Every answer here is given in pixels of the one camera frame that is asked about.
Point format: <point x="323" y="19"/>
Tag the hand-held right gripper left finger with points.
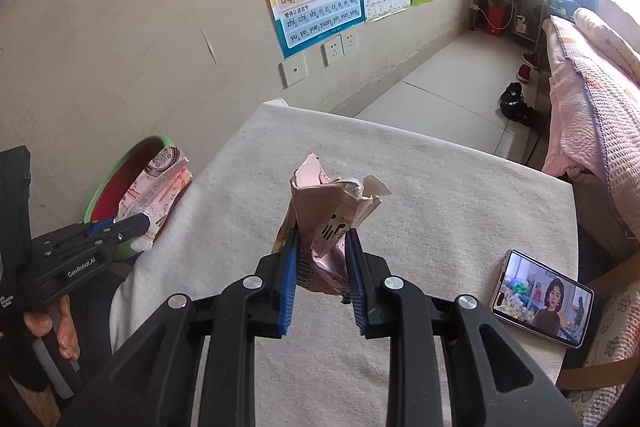
<point x="289" y="287"/>

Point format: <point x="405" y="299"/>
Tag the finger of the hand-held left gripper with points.
<point x="127" y="229"/>
<point x="100" y="225"/>

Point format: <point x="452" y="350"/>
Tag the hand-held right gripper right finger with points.
<point x="356" y="287"/>

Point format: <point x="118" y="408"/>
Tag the pink printed snack packet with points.
<point x="155" y="192"/>

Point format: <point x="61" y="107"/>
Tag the red bin with green rim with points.
<point x="122" y="177"/>

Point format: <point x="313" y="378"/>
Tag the pink white wrapper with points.
<point x="325" y="207"/>

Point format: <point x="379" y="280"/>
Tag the person's left hand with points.
<point x="65" y="327"/>

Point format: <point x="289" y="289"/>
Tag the white table cloth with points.
<point x="425" y="187"/>

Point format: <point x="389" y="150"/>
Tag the smartphone with lit screen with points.
<point x="545" y="297"/>

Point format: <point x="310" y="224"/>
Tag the black shoe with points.
<point x="525" y="113"/>
<point x="512" y="93"/>

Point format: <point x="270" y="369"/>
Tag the wooden chair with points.
<point x="585" y="378"/>

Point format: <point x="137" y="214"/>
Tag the floral seat cushion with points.
<point x="615" y="332"/>

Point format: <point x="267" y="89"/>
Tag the bed with pink bedspread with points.
<point x="575" y="117"/>

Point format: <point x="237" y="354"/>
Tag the dark red shoe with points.
<point x="531" y="60"/>

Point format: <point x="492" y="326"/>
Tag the red bag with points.
<point x="495" y="19"/>

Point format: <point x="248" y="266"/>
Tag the small white jug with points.
<point x="521" y="24"/>

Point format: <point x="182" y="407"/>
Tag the dark clothes pile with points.
<point x="557" y="6"/>

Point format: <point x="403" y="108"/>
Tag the white wall socket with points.
<point x="332" y="53"/>
<point x="350" y="44"/>

